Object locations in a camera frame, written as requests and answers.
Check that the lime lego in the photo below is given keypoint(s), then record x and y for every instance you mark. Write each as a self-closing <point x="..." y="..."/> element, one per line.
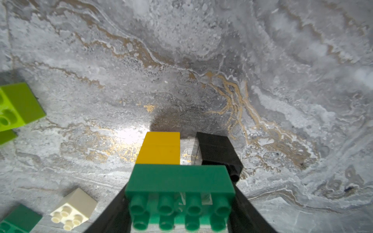
<point x="6" y="136"/>
<point x="19" y="106"/>

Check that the dark green long lego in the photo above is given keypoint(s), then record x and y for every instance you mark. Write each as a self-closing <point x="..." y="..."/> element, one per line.
<point x="170" y="195"/>
<point x="21" y="220"/>

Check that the lime lego right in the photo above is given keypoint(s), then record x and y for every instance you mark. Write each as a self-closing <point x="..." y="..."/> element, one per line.
<point x="19" y="106"/>

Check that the yellow lego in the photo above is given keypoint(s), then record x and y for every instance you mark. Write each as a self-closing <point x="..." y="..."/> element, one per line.
<point x="160" y="148"/>

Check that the cream lego lower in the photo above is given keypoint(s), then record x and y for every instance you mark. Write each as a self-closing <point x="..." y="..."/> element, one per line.
<point x="73" y="210"/>

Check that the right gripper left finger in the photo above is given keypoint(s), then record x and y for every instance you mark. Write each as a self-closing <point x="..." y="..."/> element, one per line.
<point x="115" y="218"/>

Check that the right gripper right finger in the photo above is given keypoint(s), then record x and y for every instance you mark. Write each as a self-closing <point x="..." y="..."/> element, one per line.
<point x="244" y="218"/>

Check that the lime lego left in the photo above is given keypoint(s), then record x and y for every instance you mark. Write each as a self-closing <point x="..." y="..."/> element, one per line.
<point x="6" y="136"/>

